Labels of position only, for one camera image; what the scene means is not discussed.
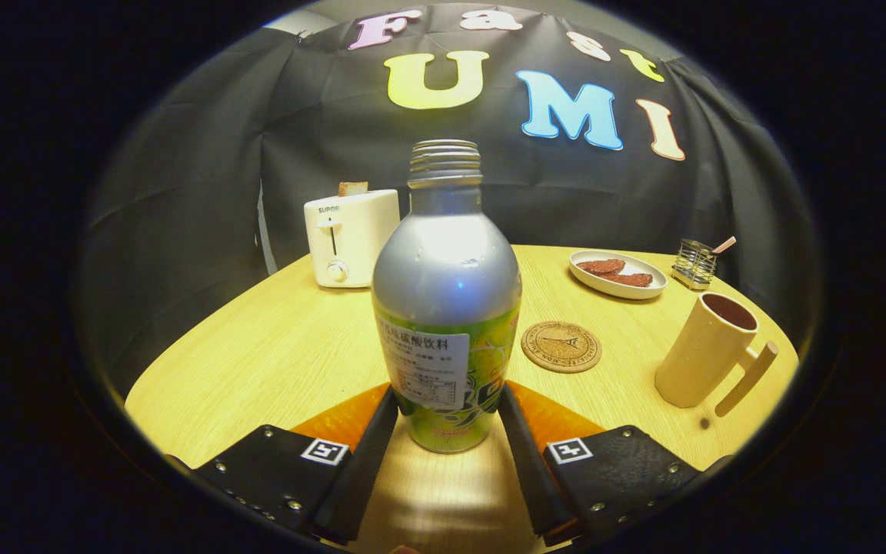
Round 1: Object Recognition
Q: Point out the round cork coaster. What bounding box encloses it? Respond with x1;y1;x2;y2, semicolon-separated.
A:
521;321;602;374

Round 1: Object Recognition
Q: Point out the silver green juice bottle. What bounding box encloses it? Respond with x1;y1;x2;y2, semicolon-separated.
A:
371;139;523;455

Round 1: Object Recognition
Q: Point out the white oval plate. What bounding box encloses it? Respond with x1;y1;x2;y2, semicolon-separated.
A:
569;250;668;300

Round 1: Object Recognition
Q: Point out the wire mesh holder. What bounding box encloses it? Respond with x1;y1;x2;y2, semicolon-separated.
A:
672;239;718;291

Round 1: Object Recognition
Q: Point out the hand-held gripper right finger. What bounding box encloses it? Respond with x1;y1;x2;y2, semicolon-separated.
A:
497;381;732;549

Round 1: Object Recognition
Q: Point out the beige cup with wooden handle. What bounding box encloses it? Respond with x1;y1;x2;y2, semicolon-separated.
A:
655;292;780;418

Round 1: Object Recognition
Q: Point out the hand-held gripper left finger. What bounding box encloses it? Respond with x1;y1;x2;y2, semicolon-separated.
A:
168;382;400;546

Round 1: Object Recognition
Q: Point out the white toaster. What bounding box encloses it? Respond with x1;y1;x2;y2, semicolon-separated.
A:
304;189;401;289

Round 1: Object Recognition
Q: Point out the light wooden table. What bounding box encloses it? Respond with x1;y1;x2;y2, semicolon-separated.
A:
125;245;800;554

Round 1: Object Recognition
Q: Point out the black backdrop cloth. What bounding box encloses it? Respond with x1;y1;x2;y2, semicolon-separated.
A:
78;4;821;401

